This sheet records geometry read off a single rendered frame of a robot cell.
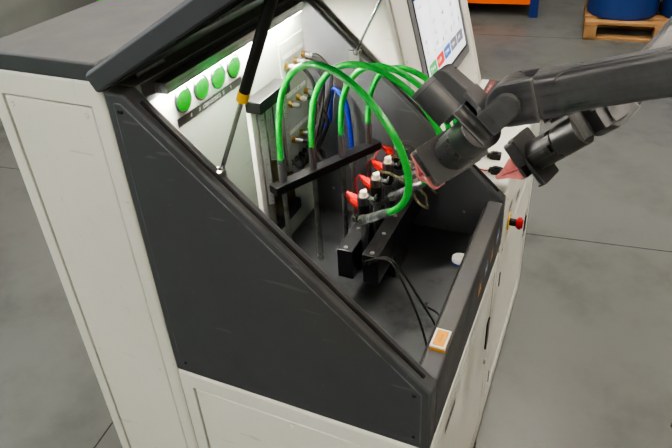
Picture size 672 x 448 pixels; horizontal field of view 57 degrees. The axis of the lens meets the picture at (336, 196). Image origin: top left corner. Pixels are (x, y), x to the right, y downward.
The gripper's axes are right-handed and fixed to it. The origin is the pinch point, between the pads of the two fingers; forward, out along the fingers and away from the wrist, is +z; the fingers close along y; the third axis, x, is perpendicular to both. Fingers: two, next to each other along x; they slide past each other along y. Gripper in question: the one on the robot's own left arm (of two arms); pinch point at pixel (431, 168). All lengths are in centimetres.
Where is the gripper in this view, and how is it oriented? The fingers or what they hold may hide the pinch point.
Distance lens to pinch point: 104.1
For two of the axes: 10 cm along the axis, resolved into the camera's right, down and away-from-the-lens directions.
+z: -2.0, 2.4, 9.5
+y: -8.1, 5.0, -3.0
